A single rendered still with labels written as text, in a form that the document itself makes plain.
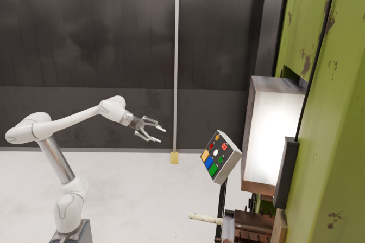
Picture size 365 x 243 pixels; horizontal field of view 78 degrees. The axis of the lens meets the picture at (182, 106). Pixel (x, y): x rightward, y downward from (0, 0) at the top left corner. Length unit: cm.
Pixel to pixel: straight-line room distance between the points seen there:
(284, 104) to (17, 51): 368
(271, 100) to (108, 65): 288
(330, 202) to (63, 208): 153
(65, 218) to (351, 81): 170
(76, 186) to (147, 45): 215
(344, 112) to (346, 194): 20
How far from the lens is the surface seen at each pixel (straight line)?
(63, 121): 155
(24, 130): 162
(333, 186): 64
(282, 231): 93
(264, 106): 90
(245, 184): 113
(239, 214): 145
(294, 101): 91
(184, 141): 376
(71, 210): 180
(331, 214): 69
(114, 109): 140
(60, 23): 369
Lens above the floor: 198
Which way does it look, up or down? 19 degrees down
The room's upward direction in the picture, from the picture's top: 2 degrees clockwise
